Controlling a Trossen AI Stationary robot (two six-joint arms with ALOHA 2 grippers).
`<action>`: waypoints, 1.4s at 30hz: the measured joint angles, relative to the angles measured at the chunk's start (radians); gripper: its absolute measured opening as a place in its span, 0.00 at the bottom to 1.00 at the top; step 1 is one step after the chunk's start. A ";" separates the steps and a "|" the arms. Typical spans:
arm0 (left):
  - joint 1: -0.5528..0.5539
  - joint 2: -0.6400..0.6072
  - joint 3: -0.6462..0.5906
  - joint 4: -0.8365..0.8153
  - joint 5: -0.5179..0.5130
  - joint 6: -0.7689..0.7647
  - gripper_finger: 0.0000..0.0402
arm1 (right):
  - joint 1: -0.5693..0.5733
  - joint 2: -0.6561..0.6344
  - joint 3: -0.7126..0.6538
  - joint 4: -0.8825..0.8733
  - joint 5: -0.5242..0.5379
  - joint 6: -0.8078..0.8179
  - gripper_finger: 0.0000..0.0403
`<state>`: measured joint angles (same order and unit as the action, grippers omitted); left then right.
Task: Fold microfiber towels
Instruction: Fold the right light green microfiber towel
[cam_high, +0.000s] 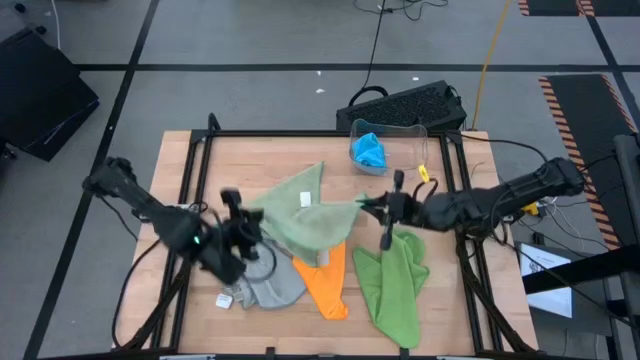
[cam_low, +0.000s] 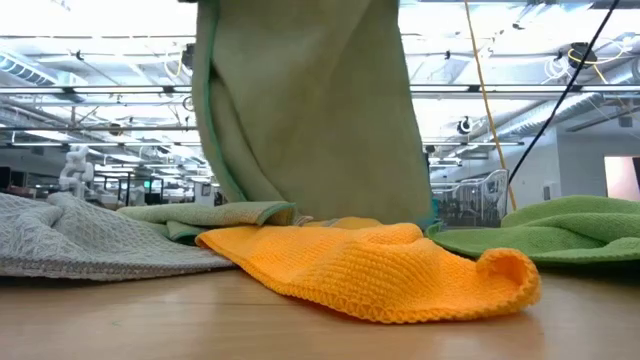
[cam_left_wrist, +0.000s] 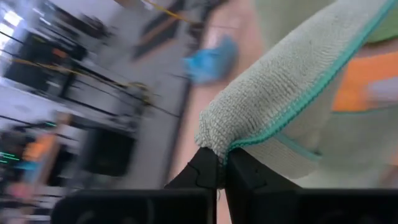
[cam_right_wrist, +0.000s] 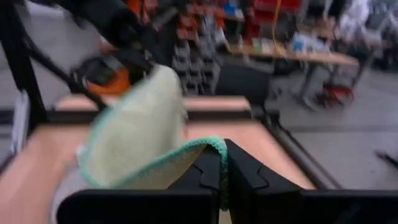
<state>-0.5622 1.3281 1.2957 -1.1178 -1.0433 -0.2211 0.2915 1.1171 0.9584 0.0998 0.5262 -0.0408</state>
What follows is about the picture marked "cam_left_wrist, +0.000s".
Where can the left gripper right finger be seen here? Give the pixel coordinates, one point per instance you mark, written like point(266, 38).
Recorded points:
point(248, 174)

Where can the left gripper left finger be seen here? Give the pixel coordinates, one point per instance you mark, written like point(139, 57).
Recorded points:
point(202, 171)

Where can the pale green teal-edged towel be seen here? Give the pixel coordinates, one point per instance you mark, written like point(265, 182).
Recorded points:
point(280, 87)

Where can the blue microfiber towel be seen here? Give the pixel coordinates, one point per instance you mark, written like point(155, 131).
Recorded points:
point(211, 60)

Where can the orange microfiber towel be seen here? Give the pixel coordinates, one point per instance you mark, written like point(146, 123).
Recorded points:
point(357, 84)

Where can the bright green microfiber towel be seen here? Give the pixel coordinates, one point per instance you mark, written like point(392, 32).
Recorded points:
point(385, 29)

